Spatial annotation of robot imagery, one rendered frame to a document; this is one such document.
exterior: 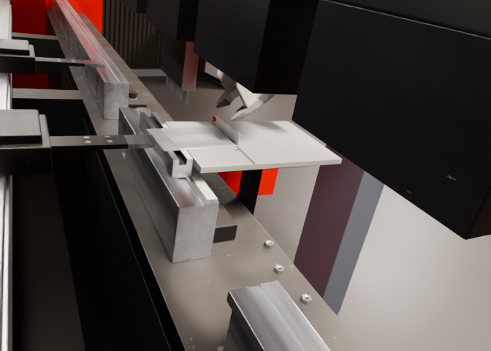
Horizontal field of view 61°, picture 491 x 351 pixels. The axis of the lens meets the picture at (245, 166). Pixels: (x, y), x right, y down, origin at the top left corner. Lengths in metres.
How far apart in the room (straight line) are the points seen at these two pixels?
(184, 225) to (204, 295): 0.10
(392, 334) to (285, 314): 1.57
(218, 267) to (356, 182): 0.93
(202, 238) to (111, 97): 0.57
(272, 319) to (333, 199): 1.15
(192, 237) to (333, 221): 1.03
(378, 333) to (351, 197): 0.69
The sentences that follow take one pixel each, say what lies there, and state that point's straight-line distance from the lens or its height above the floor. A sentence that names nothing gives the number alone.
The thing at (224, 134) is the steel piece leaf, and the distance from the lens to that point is 0.72.
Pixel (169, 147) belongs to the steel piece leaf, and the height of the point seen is 1.00.
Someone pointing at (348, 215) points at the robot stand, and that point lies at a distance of 1.52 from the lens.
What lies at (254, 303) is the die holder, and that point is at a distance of 0.43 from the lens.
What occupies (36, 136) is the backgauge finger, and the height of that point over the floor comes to 1.03.
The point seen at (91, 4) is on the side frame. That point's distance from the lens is 2.78.
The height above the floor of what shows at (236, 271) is 0.87.
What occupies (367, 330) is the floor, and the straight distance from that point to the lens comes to 1.94.
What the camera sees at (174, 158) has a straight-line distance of 0.61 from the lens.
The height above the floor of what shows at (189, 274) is 0.87.
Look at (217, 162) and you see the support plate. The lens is 0.62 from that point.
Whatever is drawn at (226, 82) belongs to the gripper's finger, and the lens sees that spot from 0.72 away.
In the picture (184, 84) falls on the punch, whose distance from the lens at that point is 0.58.
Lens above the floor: 1.26
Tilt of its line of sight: 25 degrees down
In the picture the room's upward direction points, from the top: 11 degrees clockwise
